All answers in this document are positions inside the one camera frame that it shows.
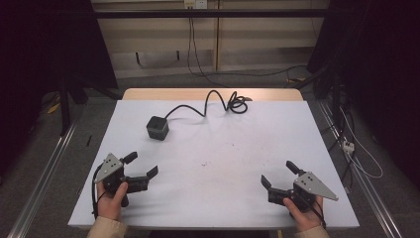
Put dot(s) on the white table mat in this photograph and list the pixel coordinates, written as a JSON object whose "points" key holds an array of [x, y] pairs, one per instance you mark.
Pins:
{"points": [[218, 158]]}

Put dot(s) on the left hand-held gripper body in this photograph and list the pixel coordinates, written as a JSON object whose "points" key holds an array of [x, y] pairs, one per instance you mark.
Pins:
{"points": [[109, 167]]}

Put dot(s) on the small black floor piece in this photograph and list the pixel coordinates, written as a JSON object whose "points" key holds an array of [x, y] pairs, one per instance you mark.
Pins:
{"points": [[88, 140]]}

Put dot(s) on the person's left hand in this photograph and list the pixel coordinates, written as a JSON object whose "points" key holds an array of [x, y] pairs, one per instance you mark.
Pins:
{"points": [[110, 201]]}

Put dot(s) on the aluminium floor rail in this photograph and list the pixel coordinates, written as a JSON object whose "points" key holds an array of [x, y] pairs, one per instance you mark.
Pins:
{"points": [[43, 185], [366, 188]]}

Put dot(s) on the white wall socket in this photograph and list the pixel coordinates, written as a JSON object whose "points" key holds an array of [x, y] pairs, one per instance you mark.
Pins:
{"points": [[196, 4]]}

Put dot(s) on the black cube power socket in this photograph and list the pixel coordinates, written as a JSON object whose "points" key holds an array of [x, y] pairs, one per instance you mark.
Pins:
{"points": [[157, 128]]}

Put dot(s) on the white power strip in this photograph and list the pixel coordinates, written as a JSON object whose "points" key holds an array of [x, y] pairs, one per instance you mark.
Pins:
{"points": [[348, 146]]}

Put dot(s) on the black metal stand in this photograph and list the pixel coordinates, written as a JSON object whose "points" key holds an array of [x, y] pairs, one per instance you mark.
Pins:
{"points": [[64, 105]]}

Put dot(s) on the black curtain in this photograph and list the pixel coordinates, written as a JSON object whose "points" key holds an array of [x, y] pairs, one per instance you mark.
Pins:
{"points": [[376, 66], [46, 49]]}

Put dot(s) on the yellow floor tape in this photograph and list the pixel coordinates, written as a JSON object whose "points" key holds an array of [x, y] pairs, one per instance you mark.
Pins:
{"points": [[53, 108]]}

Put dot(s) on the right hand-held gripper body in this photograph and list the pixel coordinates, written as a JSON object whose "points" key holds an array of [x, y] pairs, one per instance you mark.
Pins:
{"points": [[312, 188]]}

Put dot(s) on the person's right hand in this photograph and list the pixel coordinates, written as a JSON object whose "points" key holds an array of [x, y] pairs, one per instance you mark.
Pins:
{"points": [[305, 216]]}

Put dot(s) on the black horizontal bar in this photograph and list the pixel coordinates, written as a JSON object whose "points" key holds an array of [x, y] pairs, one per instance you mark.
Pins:
{"points": [[211, 13]]}

